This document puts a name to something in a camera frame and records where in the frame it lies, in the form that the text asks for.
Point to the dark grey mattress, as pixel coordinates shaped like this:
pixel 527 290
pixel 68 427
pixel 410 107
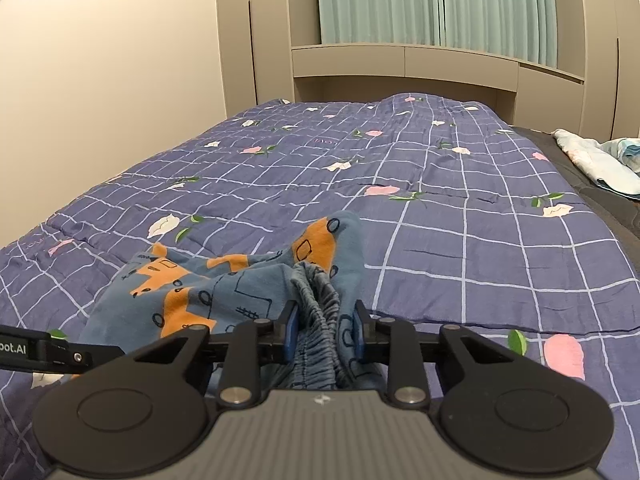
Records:
pixel 600 200

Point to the light blue crumpled cloth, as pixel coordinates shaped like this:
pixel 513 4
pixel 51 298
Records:
pixel 595 160

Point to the blue pants with orange print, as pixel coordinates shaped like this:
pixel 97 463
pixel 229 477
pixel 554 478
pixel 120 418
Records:
pixel 200 290

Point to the purple checked floral blanket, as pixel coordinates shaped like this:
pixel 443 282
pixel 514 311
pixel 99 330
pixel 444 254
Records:
pixel 400 210

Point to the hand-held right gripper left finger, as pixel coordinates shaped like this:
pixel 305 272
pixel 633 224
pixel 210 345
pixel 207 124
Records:
pixel 289 336

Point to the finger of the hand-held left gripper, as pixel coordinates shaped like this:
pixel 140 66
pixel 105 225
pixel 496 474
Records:
pixel 60 352

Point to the beige built-in cabinet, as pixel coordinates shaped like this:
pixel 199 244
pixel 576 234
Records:
pixel 260 30

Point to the teal curtain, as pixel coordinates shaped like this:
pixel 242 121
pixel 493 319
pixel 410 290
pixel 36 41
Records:
pixel 500 10
pixel 375 0

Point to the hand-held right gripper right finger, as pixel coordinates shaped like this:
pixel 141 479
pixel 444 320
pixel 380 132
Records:
pixel 359 336

